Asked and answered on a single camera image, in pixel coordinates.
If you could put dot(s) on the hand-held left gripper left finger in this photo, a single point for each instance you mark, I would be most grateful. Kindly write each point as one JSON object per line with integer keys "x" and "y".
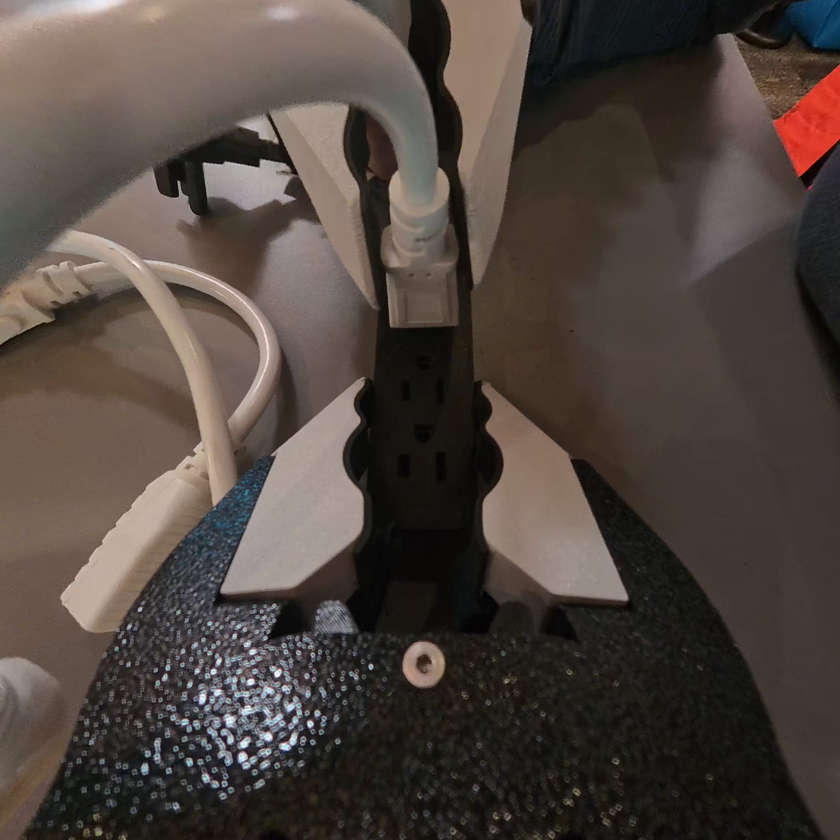
{"x": 295, "y": 518}

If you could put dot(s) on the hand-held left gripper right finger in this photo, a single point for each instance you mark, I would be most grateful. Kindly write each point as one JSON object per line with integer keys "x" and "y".
{"x": 551, "y": 518}

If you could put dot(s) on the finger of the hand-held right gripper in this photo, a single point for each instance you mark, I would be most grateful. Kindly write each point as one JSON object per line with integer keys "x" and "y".
{"x": 328, "y": 197}
{"x": 499, "y": 131}

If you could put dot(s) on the black power strip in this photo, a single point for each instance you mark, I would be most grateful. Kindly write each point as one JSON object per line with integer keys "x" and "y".
{"x": 423, "y": 420}

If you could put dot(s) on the person's right forearm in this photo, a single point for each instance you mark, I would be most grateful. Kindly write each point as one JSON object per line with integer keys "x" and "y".
{"x": 623, "y": 33}

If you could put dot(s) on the black angled plug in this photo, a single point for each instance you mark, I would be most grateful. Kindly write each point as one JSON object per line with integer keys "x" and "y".
{"x": 190, "y": 184}

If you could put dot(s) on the red floor tape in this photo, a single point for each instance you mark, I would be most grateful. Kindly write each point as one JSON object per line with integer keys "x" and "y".
{"x": 814, "y": 124}

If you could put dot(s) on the blue bag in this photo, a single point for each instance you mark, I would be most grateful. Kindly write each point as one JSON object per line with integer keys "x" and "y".
{"x": 814, "y": 26}

